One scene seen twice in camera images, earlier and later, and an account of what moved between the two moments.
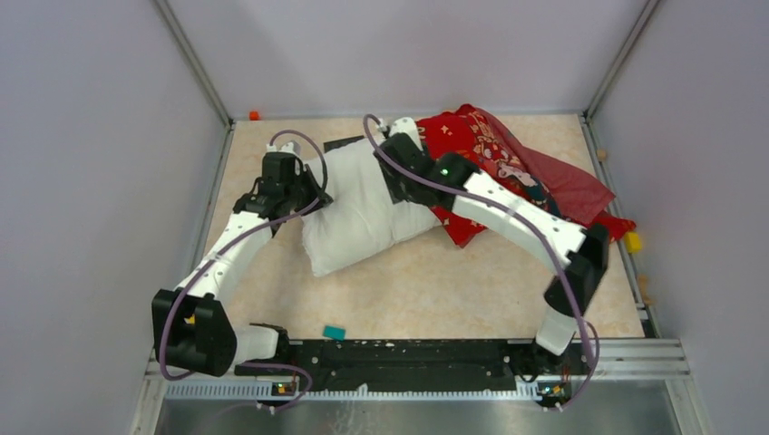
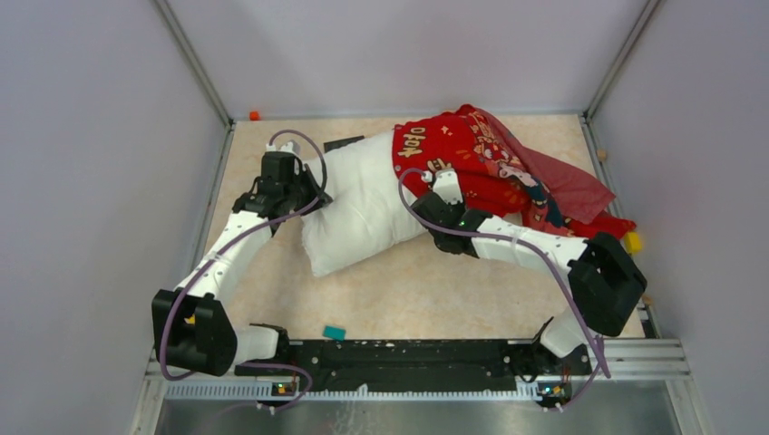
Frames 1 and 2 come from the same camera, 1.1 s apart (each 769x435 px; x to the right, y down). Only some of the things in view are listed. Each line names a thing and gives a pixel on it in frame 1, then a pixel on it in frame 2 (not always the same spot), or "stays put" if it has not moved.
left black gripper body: [304, 189] stays put
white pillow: [362, 218] stays put
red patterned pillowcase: [505, 160] stays put
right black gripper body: [399, 191] → [439, 244]
